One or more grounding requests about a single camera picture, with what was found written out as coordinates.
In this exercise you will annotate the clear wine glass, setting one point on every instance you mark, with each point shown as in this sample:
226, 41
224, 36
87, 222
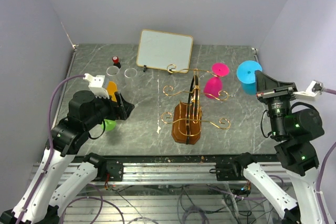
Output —
130, 74
113, 73

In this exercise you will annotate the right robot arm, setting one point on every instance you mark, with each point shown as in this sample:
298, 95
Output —
294, 125

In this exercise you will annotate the pink wine glass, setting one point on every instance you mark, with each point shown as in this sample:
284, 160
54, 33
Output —
214, 85

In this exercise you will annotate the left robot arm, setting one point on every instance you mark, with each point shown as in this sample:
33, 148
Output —
45, 200

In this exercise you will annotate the clear wine glass front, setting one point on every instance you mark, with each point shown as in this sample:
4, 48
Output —
113, 73

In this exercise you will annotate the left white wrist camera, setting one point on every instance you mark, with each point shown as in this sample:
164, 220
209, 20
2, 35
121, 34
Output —
97, 85

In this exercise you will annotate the red black stamp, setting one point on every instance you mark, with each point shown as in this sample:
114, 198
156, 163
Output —
116, 61

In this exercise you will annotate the aluminium frame rail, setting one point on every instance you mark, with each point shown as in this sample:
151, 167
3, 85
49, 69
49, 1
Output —
170, 173

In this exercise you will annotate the green wine glass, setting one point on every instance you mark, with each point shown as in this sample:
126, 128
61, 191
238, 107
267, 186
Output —
108, 125

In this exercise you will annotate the orange wine glass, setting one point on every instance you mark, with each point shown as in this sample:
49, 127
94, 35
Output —
111, 88

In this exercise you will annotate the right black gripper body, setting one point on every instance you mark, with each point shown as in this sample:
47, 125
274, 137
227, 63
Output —
278, 101

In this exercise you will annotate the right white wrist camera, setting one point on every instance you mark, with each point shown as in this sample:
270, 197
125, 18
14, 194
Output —
311, 93

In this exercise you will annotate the gold framed whiteboard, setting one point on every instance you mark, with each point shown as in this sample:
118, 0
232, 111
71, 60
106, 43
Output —
158, 50

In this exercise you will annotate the clear wine glass back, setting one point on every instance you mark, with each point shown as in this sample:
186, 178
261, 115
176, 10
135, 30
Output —
130, 74

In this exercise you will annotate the blue wine glass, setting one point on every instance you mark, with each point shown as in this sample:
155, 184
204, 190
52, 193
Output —
246, 76

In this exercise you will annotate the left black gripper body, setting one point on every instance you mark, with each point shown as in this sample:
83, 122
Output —
104, 108

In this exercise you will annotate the gold wire glass rack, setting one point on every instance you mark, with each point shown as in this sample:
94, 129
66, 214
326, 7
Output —
186, 120

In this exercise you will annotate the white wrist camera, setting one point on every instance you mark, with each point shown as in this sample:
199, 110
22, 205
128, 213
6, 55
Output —
97, 85
311, 93

